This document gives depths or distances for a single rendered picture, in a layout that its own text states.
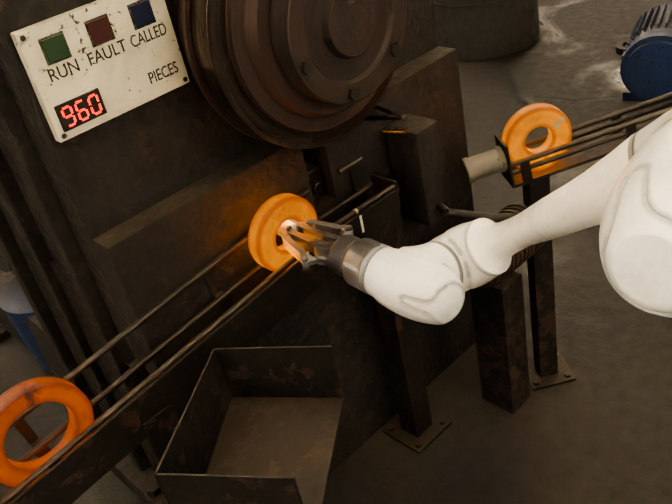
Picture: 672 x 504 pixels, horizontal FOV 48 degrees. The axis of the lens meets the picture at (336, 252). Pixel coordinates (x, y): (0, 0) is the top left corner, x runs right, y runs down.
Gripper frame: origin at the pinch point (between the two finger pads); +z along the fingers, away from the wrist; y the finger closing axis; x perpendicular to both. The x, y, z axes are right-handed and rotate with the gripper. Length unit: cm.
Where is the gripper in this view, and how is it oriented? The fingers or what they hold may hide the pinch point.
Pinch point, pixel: (282, 226)
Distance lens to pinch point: 147.3
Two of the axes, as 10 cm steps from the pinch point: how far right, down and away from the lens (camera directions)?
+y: 7.0, -5.0, 5.1
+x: -1.6, -8.1, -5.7
